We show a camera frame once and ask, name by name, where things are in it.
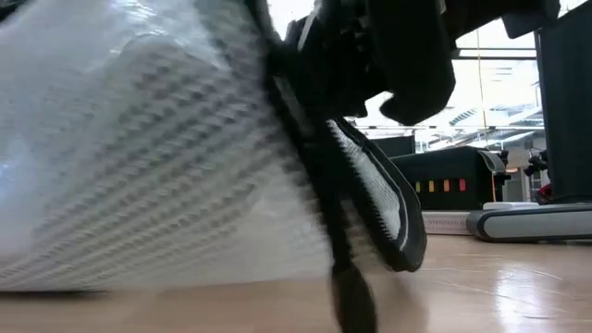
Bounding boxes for black partition panel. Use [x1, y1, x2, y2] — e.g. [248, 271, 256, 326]
[535, 0, 592, 204]

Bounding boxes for grey device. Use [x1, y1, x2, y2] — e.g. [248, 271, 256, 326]
[465, 203, 592, 243]

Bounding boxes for background black camera rig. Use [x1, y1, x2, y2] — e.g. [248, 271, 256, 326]
[524, 147, 549, 177]

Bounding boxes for white printed box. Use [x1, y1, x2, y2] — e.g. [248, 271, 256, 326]
[421, 210, 474, 236]

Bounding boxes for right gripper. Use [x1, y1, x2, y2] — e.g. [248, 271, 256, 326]
[277, 0, 457, 126]

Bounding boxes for black background cabinet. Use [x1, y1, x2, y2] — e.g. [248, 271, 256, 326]
[369, 135, 416, 158]

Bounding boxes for white item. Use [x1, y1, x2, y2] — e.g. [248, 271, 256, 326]
[482, 201, 540, 212]

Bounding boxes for clear mesh zip pouch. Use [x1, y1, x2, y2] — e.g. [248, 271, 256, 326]
[0, 0, 428, 333]

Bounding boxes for black network switch box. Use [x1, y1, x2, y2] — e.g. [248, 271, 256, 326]
[390, 145, 500, 212]

